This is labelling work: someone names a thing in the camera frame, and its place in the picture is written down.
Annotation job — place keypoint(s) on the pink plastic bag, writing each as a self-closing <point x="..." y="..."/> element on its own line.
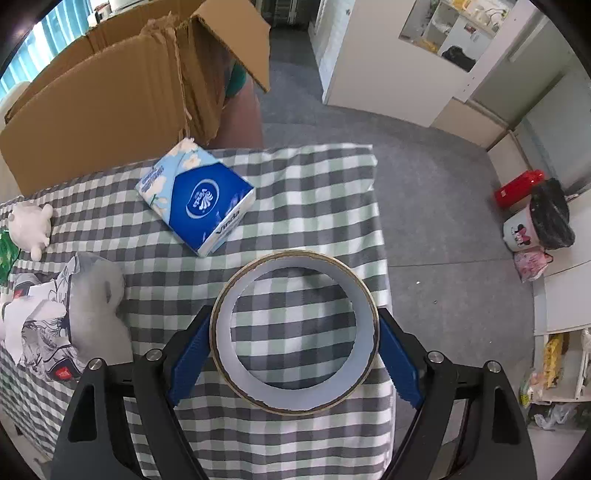
<point x="531" y="265"/>

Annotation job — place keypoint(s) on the large cardboard box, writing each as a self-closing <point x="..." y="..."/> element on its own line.
<point x="92" y="106"/>

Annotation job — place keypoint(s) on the blue curtain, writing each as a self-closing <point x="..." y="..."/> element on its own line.
<point x="51" y="41"/>

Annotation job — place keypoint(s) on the white cabinet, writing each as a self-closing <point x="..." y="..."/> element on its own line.
<point x="369" y="69"/>

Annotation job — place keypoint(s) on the white low shelf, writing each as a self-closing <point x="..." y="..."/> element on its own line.
<point x="561" y="300"/>

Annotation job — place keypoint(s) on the teal cloth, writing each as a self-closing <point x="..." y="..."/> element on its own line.
<point x="234" y="83"/>

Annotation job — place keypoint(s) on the grey green checked tablecloth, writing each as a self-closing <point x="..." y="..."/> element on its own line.
<point x="314" y="207"/>

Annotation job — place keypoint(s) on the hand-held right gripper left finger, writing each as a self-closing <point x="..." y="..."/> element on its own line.
<point x="184" y="364"/>

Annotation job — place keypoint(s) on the brown tape roll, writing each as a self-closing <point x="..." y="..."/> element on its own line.
<point x="221" y="323"/>

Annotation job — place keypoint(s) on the red box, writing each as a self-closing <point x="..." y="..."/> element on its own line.
<point x="515" y="189"/>

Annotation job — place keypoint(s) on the blue tissue box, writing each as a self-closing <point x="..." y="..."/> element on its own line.
<point x="203" y="198"/>

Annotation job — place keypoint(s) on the green snack packet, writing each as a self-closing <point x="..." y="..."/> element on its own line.
<point x="5" y="258"/>

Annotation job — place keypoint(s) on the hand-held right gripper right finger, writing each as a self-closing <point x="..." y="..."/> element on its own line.
<point x="401" y="364"/>

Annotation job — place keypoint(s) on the white cartoon print bin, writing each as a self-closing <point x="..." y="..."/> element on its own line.
<point x="519" y="230"/>

